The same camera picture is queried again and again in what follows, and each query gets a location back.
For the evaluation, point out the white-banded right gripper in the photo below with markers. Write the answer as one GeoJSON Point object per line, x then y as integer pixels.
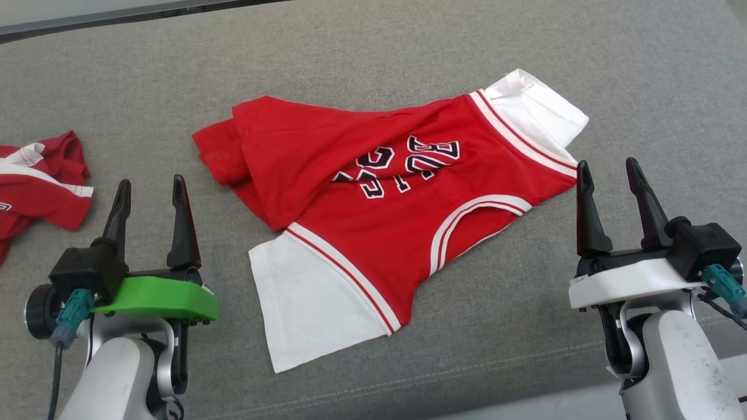
{"type": "Point", "coordinates": [624, 280]}

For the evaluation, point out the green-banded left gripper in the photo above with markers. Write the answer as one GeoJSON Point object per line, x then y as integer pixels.
{"type": "Point", "coordinates": [163, 294]}

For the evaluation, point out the red shorts with white stripe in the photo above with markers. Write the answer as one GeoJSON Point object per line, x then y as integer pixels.
{"type": "Point", "coordinates": [41, 198]}

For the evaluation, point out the red jersey with white sleeves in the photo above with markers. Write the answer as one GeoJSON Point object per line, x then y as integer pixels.
{"type": "Point", "coordinates": [362, 233]}

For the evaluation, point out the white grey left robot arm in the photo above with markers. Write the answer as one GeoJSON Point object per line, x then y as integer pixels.
{"type": "Point", "coordinates": [114, 379]}

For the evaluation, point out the grey fabric sofa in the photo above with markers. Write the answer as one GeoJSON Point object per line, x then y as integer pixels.
{"type": "Point", "coordinates": [350, 52]}

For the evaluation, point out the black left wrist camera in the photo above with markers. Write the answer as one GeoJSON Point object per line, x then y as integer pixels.
{"type": "Point", "coordinates": [87, 271]}

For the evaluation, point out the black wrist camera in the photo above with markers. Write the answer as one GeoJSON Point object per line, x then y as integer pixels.
{"type": "Point", "coordinates": [703, 245]}
{"type": "Point", "coordinates": [87, 271]}

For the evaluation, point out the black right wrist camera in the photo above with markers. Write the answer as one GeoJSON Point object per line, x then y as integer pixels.
{"type": "Point", "coordinates": [703, 245]}

